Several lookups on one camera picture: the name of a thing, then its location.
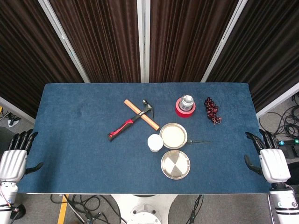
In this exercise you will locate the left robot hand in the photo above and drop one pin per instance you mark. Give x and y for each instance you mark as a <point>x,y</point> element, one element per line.
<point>12,163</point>

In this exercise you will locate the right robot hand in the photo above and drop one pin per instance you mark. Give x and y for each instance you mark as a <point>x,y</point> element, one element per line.
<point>274,163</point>

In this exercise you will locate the translucent plastic spoon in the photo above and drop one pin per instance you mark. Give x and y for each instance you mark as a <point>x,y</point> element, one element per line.
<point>198,141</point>

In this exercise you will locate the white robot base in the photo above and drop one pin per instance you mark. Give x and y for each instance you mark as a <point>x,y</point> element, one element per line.
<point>143,207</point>

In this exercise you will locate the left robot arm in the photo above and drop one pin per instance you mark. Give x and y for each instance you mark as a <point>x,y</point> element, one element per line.
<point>7,193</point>

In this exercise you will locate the round silver metal plate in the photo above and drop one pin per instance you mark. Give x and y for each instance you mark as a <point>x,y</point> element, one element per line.
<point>184,144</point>

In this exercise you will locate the white round container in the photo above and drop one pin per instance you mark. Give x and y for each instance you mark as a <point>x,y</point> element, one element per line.
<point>154,142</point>

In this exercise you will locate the yellow floor tape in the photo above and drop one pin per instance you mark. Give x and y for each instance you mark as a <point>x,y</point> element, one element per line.
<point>63,208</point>

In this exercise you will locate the blue table cloth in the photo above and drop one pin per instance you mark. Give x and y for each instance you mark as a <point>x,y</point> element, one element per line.
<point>81,151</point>

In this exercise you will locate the dark purple grape bunch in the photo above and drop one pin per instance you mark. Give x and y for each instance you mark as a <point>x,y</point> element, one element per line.
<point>211,110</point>

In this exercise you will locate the steel plate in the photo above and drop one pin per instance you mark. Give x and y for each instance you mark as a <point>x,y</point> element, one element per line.
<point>175,165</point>

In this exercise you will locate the red tape roll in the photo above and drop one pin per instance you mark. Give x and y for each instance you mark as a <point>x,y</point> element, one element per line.
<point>184,113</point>

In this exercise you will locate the silver metal can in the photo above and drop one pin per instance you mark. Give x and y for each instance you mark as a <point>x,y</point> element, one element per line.
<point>187,101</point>

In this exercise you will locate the dark brown curtain panel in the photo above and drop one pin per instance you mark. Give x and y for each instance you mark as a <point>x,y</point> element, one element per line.
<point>264,51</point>
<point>187,39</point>
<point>100,39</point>
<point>25,51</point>

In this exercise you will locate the black red claw hammer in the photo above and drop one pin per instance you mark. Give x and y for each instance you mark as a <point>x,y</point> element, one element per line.
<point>123,126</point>

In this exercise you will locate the wooden rod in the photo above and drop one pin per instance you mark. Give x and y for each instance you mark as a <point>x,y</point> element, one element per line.
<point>132,106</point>

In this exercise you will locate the white partition rail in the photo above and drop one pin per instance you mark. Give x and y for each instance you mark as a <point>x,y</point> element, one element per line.
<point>278,102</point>
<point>16,110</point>

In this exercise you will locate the white partition post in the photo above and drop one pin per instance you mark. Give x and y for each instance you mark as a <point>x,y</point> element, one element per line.
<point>143,42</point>
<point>66,44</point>
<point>223,44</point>

